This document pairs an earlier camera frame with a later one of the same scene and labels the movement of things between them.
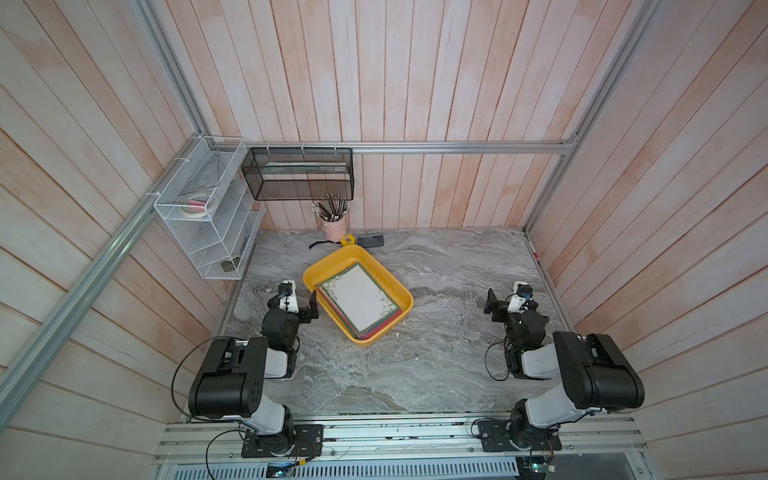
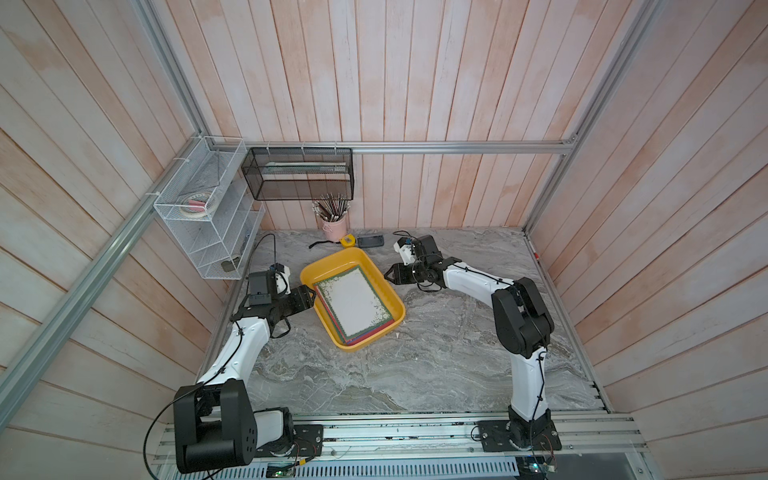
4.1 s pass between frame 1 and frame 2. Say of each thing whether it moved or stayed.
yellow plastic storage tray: moved
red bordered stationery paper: moved
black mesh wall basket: stayed
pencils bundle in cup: stayed
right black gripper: moved
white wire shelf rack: stayed
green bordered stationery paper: moved
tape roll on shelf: stayed
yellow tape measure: stayed
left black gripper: moved
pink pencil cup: stayed
